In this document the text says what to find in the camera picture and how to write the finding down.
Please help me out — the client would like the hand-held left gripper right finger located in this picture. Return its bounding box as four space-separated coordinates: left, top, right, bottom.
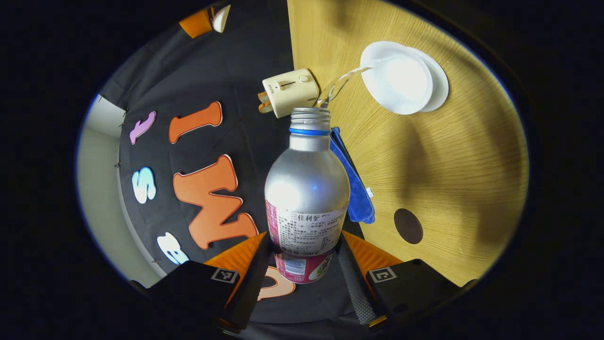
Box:
336 230 477 331

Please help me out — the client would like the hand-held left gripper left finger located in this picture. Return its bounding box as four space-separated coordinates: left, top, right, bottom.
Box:
132 231 273 333

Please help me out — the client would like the dark round coaster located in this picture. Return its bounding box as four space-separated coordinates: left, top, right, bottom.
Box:
394 208 424 245

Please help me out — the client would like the silver water bottle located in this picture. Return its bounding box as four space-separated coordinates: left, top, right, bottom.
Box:
264 107 351 284

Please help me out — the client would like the black backdrop cloth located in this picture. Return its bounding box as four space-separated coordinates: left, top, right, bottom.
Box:
97 0 366 326

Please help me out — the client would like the blue towel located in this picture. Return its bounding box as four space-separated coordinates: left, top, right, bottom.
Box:
329 127 376 224

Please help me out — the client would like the white toaster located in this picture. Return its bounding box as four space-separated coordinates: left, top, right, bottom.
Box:
262 68 320 119

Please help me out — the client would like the white saucer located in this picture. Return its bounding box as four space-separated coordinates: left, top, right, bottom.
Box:
408 46 450 113

